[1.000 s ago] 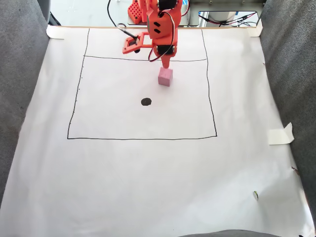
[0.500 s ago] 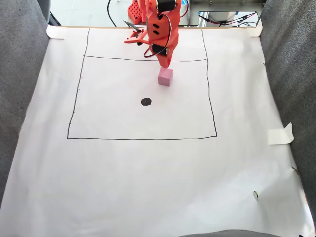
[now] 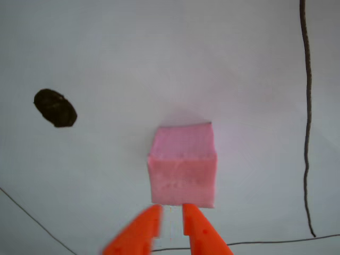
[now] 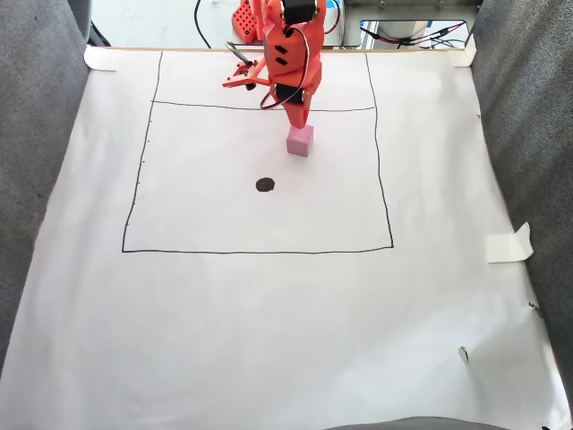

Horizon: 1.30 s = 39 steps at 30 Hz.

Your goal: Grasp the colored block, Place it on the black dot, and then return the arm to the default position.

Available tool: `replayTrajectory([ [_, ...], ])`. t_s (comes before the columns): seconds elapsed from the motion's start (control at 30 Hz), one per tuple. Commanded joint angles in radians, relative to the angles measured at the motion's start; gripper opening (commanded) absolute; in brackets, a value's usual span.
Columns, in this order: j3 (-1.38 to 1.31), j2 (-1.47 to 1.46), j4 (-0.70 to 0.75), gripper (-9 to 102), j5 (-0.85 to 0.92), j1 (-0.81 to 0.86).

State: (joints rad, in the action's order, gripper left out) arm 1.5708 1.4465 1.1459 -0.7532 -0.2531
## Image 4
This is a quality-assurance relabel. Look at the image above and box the black hanging cable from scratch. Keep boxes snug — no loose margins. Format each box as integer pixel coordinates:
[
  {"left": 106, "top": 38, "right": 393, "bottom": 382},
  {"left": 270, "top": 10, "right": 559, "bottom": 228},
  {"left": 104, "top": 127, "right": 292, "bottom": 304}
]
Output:
[{"left": 193, "top": 0, "right": 212, "bottom": 49}]

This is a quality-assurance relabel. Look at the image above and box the orange gripper camera mount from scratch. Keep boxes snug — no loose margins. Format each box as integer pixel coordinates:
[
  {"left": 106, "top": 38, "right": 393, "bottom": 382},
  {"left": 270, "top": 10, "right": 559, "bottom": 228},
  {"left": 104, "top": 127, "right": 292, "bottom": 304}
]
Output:
[{"left": 222, "top": 56, "right": 269, "bottom": 90}]

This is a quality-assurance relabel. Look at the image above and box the pink foam block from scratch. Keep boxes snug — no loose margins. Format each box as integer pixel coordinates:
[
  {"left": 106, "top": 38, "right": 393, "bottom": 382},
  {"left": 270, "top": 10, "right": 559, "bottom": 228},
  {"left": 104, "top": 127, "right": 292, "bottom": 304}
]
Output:
[{"left": 286, "top": 125, "right": 314, "bottom": 158}]

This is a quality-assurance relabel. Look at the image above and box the grey carpet panel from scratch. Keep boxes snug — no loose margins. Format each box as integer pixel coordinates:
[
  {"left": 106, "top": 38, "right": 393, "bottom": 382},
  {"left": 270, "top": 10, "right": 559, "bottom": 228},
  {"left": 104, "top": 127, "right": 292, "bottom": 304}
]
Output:
[
  {"left": 467, "top": 0, "right": 573, "bottom": 404},
  {"left": 0, "top": 0, "right": 94, "bottom": 373}
]

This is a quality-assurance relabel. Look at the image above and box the orange perforated block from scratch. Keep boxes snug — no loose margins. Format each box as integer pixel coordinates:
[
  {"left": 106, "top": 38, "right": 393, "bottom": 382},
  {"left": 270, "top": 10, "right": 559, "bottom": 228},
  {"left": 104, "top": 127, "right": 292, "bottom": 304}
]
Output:
[{"left": 231, "top": 0, "right": 266, "bottom": 45}]

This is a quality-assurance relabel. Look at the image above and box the red black wire bundle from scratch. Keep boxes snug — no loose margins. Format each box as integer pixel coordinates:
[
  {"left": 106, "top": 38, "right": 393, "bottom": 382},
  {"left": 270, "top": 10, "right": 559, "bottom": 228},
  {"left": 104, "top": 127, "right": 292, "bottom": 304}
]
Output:
[{"left": 359, "top": 24, "right": 467, "bottom": 50}]

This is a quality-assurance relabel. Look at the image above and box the white paper sheet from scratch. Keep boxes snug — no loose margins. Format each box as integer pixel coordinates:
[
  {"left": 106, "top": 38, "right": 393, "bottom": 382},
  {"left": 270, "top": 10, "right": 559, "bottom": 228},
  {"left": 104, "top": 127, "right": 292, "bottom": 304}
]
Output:
[{"left": 0, "top": 47, "right": 573, "bottom": 430}]

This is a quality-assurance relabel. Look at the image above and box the black looped camera cable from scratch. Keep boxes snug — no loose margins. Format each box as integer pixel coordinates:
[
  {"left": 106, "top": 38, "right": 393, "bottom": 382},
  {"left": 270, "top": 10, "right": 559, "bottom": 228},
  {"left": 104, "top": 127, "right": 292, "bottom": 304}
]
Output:
[{"left": 226, "top": 41, "right": 254, "bottom": 68}]

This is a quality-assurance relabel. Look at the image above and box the red white servo cable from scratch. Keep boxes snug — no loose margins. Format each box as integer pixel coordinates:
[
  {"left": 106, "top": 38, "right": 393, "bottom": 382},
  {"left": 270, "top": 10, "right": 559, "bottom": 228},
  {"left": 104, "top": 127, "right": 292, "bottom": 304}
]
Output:
[{"left": 260, "top": 26, "right": 312, "bottom": 111}]

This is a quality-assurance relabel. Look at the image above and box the white tape piece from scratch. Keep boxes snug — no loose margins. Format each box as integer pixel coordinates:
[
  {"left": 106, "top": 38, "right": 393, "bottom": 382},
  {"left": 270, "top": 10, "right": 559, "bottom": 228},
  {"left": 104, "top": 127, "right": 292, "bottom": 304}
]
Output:
[
  {"left": 83, "top": 44, "right": 119, "bottom": 73},
  {"left": 485, "top": 221, "right": 535, "bottom": 264}
]

